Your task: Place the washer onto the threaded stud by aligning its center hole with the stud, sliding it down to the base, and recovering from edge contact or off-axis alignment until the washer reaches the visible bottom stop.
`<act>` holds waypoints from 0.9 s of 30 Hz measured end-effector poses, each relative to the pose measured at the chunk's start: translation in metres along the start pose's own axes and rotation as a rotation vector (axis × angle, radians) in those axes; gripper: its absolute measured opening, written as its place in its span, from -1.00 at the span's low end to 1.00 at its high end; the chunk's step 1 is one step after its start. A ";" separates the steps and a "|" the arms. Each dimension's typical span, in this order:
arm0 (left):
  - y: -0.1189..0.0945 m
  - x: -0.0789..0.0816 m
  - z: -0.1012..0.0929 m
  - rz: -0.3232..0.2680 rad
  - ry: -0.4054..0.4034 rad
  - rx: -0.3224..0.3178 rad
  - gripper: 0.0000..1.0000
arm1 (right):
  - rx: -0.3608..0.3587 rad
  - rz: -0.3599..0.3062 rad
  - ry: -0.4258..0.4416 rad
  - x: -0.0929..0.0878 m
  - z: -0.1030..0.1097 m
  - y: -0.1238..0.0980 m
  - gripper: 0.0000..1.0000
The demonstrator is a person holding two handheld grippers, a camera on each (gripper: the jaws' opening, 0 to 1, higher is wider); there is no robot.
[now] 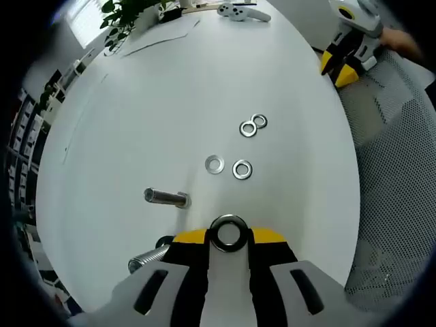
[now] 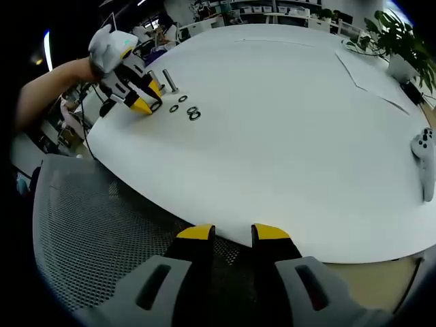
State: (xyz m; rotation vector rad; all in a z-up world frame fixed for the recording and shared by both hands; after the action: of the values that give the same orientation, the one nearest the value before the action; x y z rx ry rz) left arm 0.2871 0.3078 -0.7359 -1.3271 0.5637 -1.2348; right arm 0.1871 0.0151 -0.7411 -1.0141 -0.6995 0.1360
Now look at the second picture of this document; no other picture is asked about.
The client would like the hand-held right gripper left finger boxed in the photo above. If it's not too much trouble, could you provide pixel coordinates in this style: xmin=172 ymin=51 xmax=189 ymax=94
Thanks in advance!
xmin=73 ymin=223 xmax=216 ymax=327

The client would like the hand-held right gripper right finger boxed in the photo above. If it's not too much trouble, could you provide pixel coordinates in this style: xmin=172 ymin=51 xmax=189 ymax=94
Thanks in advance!
xmin=251 ymin=223 xmax=396 ymax=327

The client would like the large steel threaded stud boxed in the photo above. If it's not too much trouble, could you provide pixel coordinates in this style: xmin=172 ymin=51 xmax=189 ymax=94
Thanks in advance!
xmin=146 ymin=69 xmax=167 ymax=95

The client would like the small steel threaded stud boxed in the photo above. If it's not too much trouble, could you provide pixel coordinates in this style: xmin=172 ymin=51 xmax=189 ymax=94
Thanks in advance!
xmin=162 ymin=69 xmax=180 ymax=94

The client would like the long ceiling light strip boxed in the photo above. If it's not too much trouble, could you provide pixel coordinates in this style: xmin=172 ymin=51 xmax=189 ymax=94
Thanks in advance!
xmin=43 ymin=29 xmax=52 ymax=73

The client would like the grey mesh chair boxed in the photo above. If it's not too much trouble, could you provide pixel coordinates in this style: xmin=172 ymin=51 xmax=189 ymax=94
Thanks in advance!
xmin=32 ymin=153 xmax=260 ymax=316

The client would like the white background desk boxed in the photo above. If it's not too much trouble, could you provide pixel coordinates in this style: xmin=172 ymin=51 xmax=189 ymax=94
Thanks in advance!
xmin=176 ymin=12 xmax=362 ymax=35

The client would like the shelf of white bins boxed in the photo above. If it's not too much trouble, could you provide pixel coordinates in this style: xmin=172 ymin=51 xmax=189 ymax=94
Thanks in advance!
xmin=231 ymin=0 xmax=323 ymax=16

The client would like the white game controller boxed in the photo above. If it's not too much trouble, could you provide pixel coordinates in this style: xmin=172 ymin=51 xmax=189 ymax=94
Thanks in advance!
xmin=410 ymin=127 xmax=436 ymax=203

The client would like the white paper sheet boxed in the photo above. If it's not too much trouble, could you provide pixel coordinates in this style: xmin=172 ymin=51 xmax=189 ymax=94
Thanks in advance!
xmin=334 ymin=49 xmax=411 ymax=116

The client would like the small black item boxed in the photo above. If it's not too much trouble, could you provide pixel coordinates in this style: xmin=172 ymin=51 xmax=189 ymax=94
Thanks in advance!
xmin=401 ymin=81 xmax=425 ymax=104

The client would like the white plant pot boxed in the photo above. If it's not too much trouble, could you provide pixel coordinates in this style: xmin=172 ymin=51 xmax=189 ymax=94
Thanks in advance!
xmin=387 ymin=53 xmax=419 ymax=84

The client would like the green potted plant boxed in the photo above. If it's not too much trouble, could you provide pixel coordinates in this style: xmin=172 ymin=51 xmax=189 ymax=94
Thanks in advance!
xmin=345 ymin=8 xmax=436 ymax=99

